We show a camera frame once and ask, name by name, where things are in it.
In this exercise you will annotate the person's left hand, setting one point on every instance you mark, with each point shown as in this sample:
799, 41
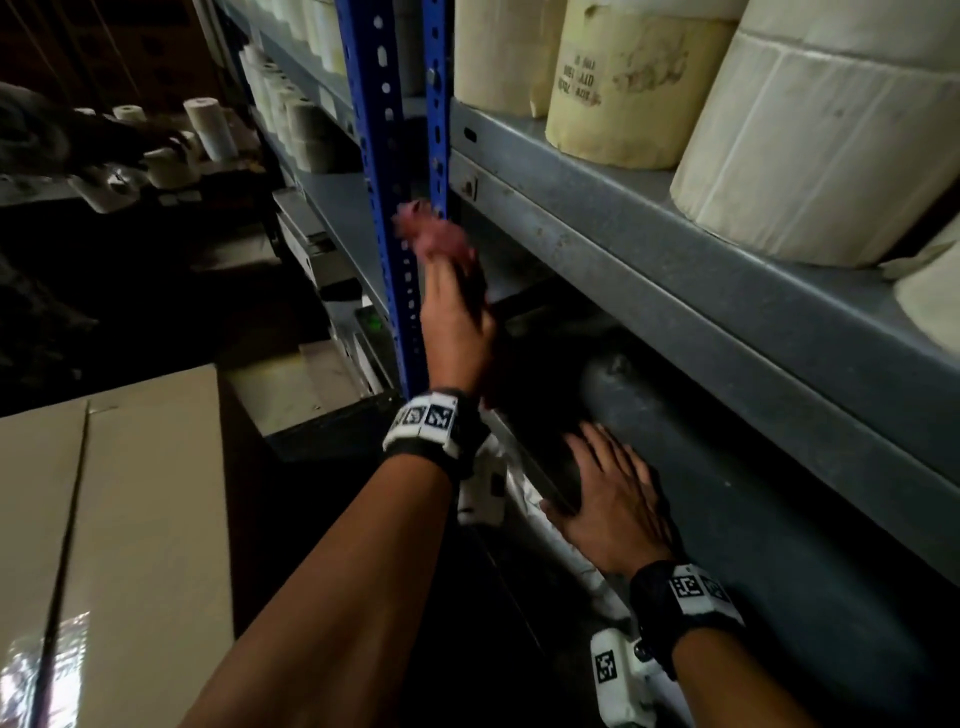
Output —
450, 322

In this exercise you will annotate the person's left forearm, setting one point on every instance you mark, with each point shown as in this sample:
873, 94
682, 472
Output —
352, 600

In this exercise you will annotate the grey metal shelf board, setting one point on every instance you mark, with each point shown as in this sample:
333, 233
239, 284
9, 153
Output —
337, 202
712, 300
787, 562

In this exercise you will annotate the person's right thumb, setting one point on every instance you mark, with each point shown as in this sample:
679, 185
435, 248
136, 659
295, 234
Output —
559, 514

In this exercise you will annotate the black marker wristband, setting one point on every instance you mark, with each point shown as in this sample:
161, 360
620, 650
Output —
429, 420
675, 600

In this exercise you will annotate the left black marker wristband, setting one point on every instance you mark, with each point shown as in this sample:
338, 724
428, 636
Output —
429, 420

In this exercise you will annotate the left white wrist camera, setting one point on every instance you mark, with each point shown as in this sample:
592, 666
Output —
484, 484

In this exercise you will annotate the right black marker wristband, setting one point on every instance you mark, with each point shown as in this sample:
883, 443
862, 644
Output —
675, 600

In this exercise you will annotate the blue perforated shelf post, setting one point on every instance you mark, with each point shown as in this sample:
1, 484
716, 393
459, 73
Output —
437, 97
386, 187

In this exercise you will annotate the small white paper roll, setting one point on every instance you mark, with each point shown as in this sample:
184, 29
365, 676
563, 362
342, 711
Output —
211, 127
171, 165
130, 114

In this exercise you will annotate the brown cardboard box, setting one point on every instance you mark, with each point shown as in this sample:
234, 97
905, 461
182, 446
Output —
127, 547

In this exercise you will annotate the large white label roll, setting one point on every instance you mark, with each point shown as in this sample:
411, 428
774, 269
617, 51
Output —
825, 135

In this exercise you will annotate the person's right hand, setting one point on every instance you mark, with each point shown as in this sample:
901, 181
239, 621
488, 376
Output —
619, 517

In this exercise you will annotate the cream roll with dark print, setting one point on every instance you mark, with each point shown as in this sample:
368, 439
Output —
637, 82

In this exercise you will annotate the plain cream paper roll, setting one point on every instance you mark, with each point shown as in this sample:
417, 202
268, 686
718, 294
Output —
502, 52

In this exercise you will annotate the person's left fingers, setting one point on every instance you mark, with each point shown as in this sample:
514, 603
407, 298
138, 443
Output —
435, 232

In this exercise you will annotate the row of white paper rolls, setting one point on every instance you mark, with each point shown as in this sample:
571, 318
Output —
292, 112

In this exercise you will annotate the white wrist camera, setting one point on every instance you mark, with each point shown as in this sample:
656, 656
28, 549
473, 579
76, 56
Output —
484, 484
619, 679

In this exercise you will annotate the white plastic wrapping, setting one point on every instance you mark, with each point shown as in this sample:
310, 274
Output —
540, 510

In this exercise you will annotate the person's right forearm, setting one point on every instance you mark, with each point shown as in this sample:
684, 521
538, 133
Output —
735, 686

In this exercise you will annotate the stack of flat grey sheets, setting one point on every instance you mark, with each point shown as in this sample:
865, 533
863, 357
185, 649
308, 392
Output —
322, 315

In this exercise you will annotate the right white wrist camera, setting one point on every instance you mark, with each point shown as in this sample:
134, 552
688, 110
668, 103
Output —
619, 679

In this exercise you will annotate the person's right middle finger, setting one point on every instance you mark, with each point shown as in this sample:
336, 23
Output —
609, 448

